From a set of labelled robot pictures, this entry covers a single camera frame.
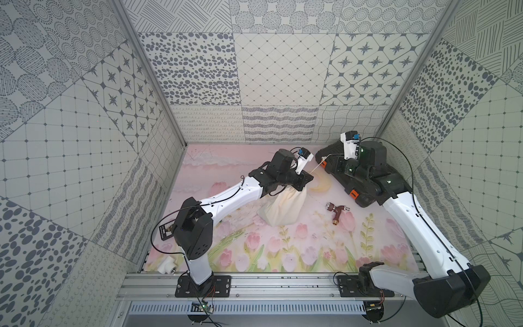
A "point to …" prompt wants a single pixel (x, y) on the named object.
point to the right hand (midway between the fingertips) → (330, 157)
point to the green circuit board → (206, 308)
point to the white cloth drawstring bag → (284, 208)
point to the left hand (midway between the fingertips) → (310, 172)
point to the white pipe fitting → (168, 266)
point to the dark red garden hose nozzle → (338, 210)
